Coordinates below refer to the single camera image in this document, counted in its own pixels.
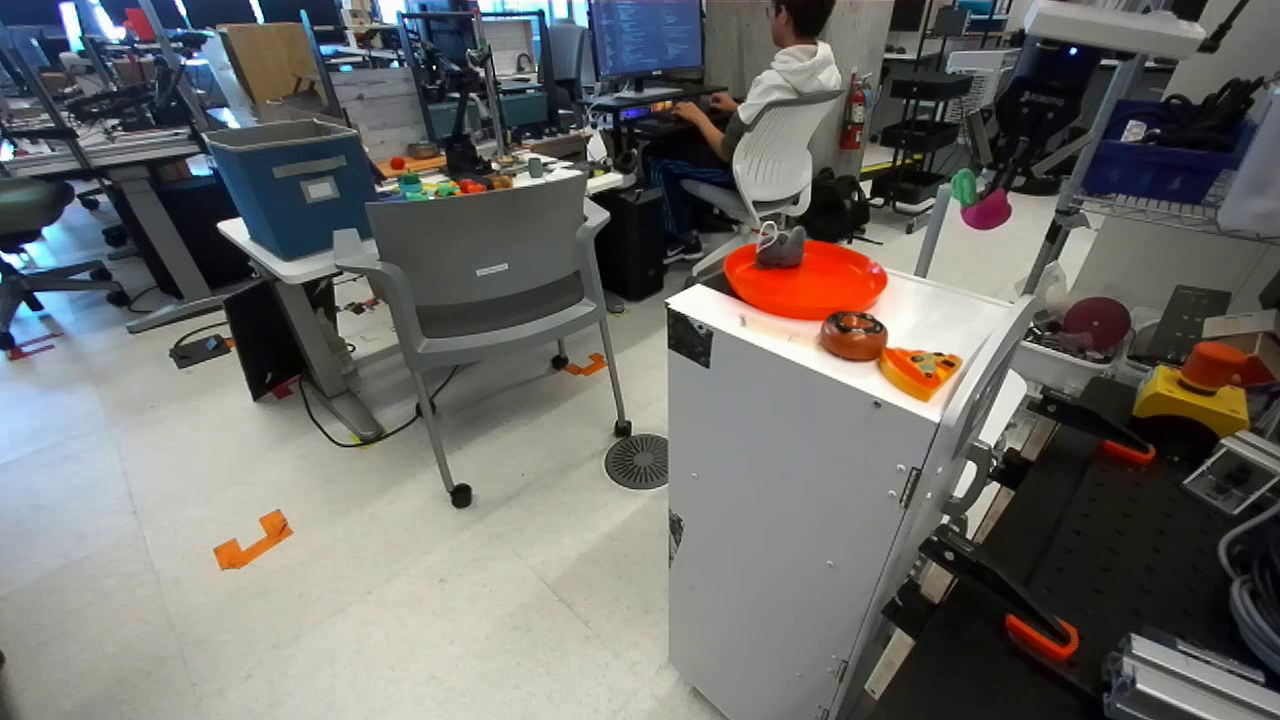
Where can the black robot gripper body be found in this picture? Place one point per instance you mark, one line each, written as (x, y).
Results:
(1032, 109)

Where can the purple plush toy green leaves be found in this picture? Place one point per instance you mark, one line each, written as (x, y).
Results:
(981, 206)

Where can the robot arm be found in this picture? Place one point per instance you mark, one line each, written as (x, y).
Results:
(1117, 35)

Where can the orange toy pizza slice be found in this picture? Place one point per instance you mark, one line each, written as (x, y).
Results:
(918, 368)

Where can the dark grey plush toy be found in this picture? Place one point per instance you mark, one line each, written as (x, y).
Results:
(783, 244)

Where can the brown toy donut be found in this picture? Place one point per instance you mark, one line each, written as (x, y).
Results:
(854, 338)

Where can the white toy kitchen cabinet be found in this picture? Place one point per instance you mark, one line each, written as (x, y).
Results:
(803, 484)

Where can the orange round plate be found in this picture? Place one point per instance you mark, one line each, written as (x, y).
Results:
(830, 278)

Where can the yellow emergency stop button box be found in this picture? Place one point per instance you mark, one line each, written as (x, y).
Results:
(1208, 389)

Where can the left orange black clamp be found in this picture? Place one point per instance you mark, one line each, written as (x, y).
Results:
(1111, 434)

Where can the orange black clamp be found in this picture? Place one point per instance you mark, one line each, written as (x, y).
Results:
(1111, 434)
(1026, 619)

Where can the person in white hoodie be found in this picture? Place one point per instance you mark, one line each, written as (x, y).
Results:
(803, 70)

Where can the computer monitor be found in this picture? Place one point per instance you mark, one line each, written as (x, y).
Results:
(645, 39)

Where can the black perforated breadboard table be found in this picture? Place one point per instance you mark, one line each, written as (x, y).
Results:
(1105, 546)

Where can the right orange black clamp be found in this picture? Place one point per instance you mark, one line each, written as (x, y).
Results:
(1026, 619)

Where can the grey plastic chair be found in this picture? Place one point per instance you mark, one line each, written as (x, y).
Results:
(491, 274)

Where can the blue storage bin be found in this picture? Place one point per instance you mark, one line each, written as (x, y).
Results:
(294, 185)

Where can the aluminium extrusion rail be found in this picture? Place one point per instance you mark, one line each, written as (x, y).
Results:
(1161, 679)

